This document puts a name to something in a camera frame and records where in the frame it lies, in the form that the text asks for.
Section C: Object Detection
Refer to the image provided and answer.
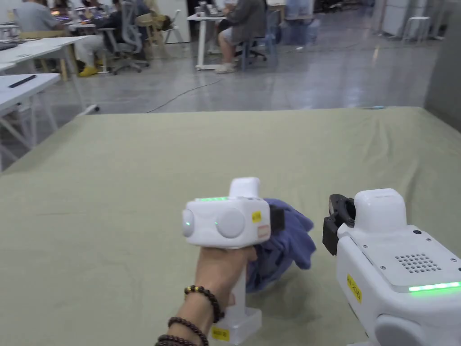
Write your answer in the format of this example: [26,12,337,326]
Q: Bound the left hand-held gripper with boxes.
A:
[181,176,285,344]

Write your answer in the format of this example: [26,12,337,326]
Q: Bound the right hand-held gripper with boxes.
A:
[322,188,461,346]

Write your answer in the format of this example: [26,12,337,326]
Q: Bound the blue garment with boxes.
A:
[244,198,317,295]

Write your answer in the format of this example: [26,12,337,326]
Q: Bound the person's left hand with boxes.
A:
[194,246,259,311]

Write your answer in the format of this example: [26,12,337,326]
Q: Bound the blue chair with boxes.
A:
[240,9,286,71]

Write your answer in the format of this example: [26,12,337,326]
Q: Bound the white folding chair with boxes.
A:
[163,9,192,46]

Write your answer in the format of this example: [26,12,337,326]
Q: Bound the white table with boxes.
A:
[186,12,233,71]
[0,35,89,82]
[0,73,101,171]

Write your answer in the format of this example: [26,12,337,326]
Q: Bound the wooden chair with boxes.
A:
[138,12,171,60]

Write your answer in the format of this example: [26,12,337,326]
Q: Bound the grey office chair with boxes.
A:
[112,0,150,76]

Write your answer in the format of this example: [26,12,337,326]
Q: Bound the flat black bar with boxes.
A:
[9,74,39,89]

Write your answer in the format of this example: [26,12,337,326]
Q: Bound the white stool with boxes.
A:
[401,16,431,42]

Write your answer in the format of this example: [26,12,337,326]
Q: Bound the floor cable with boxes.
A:
[143,77,223,114]

